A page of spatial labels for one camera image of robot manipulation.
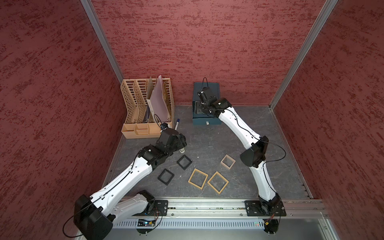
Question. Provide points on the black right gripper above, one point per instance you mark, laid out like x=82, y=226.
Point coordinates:
x=202, y=109

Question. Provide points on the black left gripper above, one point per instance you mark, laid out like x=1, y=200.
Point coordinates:
x=180, y=140

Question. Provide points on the teal drawer cabinet yellow trim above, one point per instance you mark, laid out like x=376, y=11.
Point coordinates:
x=200, y=119

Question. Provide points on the black square box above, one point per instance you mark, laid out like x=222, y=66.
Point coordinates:
x=166, y=177
x=184, y=162

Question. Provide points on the small wooden box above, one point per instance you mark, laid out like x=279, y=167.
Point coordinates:
x=227, y=162

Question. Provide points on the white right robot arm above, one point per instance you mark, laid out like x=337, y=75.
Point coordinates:
x=254, y=155

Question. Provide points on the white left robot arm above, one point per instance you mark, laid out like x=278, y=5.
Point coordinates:
x=96, y=215

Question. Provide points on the blue capped white marker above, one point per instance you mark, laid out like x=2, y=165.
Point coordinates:
x=177, y=124

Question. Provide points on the beige lattice file organizer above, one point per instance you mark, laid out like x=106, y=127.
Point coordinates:
x=139, y=123

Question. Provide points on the pink paper folder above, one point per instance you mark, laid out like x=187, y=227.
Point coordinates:
x=156, y=100

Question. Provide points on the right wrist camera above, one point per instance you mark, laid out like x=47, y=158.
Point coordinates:
x=207, y=96

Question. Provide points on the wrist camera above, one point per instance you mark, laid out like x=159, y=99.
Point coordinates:
x=207, y=96
x=164, y=126

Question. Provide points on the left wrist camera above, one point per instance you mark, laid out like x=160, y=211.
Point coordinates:
x=164, y=126

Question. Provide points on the large wooden frame left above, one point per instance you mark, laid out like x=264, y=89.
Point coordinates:
x=198, y=179

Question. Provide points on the large wooden frame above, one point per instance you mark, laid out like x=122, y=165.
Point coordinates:
x=198, y=179
x=218, y=182

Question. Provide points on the large wooden frame right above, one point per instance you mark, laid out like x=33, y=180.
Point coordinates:
x=218, y=182

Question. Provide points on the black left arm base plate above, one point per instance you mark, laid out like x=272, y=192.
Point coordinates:
x=157, y=206

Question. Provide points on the aluminium front rail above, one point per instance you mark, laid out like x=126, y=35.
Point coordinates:
x=203, y=208

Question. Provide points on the aluminium corner post right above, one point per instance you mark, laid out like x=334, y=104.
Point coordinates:
x=316, y=28

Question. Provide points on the aluminium corner post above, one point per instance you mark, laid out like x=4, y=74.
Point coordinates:
x=95, y=22
x=316, y=28

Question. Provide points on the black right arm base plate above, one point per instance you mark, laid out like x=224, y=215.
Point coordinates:
x=253, y=208

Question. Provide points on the aluminium corner post left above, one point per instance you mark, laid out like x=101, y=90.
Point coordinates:
x=95, y=22

